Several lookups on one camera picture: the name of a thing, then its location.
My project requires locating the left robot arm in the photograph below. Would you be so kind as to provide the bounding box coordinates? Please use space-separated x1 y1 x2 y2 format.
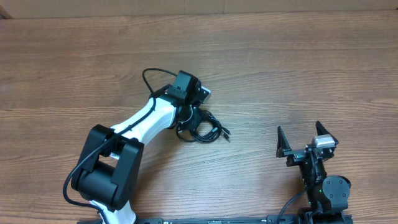
63 71 211 223

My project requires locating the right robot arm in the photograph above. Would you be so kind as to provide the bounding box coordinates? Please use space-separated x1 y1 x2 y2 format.
275 121 353 224

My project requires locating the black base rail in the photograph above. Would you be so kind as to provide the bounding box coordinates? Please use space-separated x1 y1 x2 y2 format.
77 215 354 224

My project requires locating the thick black USB cable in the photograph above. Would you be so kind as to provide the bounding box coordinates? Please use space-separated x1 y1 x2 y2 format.
188 109 232 144

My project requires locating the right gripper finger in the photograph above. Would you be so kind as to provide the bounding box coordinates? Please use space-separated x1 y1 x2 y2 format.
315 121 339 145
276 126 292 157

